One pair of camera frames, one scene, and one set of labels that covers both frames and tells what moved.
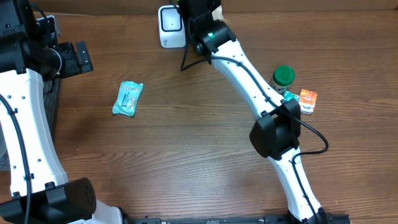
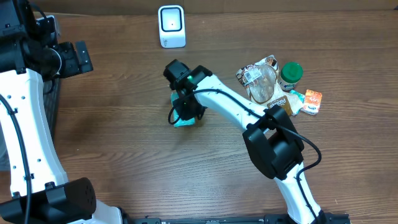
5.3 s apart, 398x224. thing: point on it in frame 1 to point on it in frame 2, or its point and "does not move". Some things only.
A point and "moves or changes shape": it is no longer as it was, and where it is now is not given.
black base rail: x=257 y=219 does not move
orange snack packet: x=307 y=100 moves or changes shape
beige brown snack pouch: x=217 y=14 to x=260 y=80
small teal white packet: x=288 y=96 to x=301 y=96
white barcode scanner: x=171 y=26 does not move
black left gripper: x=75 y=66 does not move
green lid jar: x=283 y=76 moves or changes shape
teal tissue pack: x=129 y=95 to x=180 y=123
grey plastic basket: x=51 y=93 does not move
